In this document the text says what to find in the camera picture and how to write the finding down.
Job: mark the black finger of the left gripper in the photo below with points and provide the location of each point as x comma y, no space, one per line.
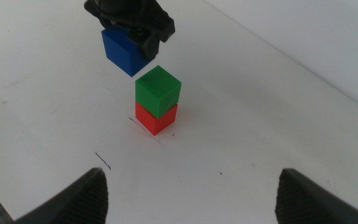
149,45

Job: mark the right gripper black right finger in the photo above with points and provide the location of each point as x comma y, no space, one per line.
303,202

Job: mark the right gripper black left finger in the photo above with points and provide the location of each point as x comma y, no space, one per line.
79,202

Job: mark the blue cube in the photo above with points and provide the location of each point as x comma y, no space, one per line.
120,51

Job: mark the green cube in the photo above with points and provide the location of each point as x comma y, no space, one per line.
157,90

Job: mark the red cube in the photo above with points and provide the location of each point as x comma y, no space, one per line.
155,123

